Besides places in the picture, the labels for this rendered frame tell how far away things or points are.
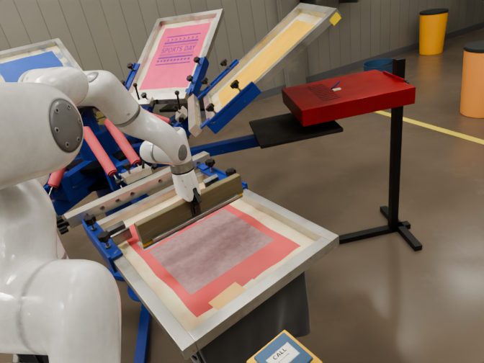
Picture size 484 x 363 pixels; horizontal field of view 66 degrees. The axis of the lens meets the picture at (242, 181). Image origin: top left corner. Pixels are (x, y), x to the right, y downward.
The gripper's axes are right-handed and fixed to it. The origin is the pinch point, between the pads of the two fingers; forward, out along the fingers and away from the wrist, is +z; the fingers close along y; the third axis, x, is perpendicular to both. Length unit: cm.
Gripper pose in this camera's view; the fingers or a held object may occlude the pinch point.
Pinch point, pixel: (193, 207)
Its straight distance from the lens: 128.6
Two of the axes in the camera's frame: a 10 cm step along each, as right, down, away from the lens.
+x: 7.8, -4.1, 4.7
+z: 1.6, 8.7, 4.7
